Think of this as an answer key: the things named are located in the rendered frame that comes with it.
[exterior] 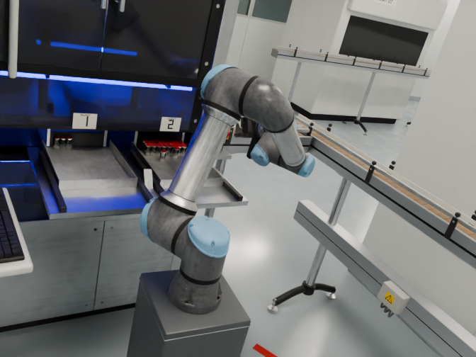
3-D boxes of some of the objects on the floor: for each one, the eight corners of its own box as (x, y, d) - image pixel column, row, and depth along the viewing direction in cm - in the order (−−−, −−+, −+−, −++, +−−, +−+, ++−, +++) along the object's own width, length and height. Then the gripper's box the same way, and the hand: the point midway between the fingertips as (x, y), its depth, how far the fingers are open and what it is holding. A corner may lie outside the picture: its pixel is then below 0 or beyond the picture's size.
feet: (263, 305, 256) (270, 286, 251) (329, 291, 283) (336, 273, 277) (271, 315, 250) (278, 295, 245) (338, 299, 277) (345, 281, 271)
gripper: (274, 116, 176) (244, 120, 194) (254, 115, 171) (225, 118, 189) (274, 138, 176) (244, 139, 194) (254, 138, 171) (225, 139, 189)
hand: (236, 136), depth 191 cm, fingers closed
